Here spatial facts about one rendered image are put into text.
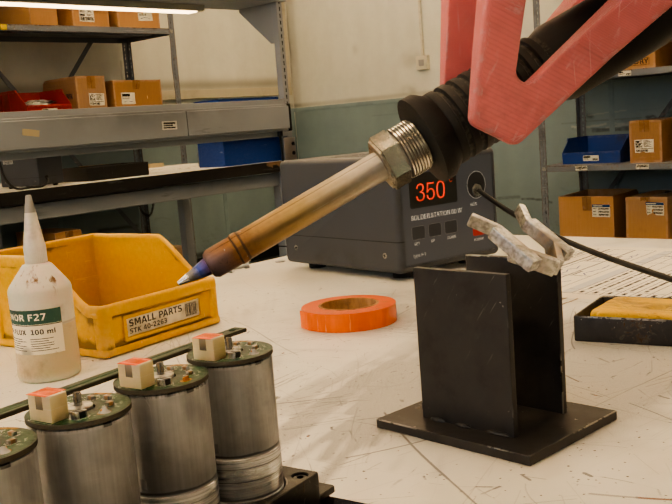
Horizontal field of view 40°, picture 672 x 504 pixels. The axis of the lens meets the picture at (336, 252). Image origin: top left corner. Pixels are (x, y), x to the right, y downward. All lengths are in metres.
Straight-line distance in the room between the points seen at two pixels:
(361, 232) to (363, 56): 5.42
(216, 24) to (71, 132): 3.35
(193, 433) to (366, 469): 0.11
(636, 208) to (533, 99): 4.44
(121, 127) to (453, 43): 2.77
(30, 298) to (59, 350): 0.03
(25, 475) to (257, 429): 0.08
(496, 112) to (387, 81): 5.78
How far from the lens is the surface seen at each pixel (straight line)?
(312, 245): 0.79
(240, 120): 3.33
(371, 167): 0.24
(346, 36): 6.23
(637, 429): 0.38
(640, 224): 4.69
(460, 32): 0.26
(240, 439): 0.27
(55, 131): 2.88
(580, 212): 4.81
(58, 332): 0.52
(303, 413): 0.41
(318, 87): 6.41
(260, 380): 0.26
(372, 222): 0.72
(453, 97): 0.24
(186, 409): 0.24
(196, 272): 0.24
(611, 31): 0.25
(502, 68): 0.24
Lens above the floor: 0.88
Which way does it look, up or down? 8 degrees down
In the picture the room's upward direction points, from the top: 4 degrees counter-clockwise
